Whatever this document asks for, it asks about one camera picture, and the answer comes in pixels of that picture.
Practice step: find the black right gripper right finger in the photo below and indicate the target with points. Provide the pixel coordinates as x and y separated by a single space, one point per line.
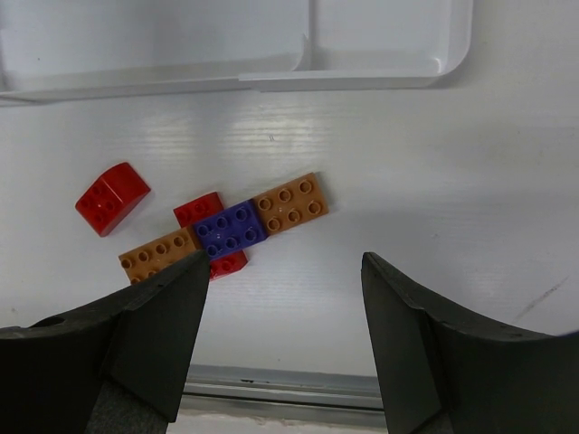
444 368

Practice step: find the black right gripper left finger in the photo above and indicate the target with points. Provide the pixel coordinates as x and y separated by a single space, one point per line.
116 365

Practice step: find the orange lego plate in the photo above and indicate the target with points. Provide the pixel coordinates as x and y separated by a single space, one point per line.
291 204
148 259

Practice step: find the small red sloped lego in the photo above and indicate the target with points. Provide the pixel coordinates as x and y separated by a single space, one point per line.
201 208

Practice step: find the purple lego plate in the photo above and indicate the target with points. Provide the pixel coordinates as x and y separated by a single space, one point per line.
240 225

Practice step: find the red curved lego brick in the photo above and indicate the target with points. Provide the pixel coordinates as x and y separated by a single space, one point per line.
111 198

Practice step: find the white compartment tray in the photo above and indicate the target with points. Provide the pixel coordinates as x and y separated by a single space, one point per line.
64 50

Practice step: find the aluminium front rail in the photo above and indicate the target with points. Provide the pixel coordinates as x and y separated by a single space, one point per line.
285 396

